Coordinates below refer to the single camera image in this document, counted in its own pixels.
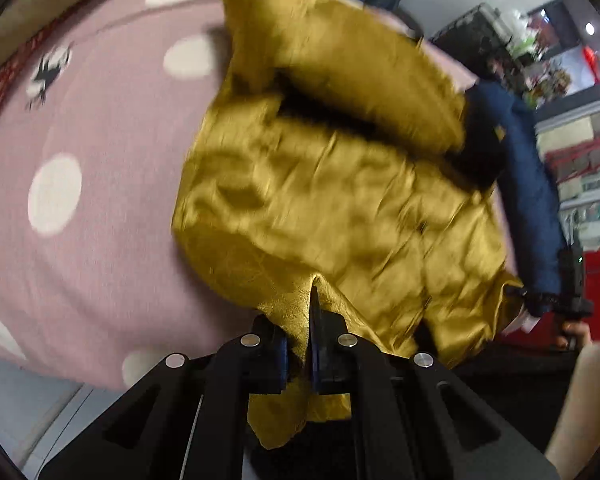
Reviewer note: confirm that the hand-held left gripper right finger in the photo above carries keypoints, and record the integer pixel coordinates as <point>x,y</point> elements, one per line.
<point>316,340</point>

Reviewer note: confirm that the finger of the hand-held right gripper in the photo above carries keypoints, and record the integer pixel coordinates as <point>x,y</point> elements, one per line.
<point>542,302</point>

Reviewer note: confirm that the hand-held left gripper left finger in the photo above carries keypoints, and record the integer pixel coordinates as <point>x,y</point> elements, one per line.
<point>240,375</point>

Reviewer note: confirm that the gold satin jacket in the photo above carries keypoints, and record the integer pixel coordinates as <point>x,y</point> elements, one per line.
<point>330,200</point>

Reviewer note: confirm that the person's right forearm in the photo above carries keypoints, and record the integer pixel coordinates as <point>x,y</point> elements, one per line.
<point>590,400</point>

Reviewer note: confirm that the person's right hand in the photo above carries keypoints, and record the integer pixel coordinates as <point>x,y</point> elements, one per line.
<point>572,332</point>

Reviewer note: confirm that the pink polka dot blanket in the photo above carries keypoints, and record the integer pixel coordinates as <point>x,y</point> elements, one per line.
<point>95,210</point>

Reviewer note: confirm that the artificial flower bunch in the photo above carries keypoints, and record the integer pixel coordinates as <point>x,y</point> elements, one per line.
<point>522,35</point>

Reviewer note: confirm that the red floral cloth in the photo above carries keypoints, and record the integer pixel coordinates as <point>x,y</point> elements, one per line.
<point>10,90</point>

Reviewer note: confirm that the tan cushion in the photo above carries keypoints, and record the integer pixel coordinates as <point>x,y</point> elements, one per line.
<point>55,5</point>

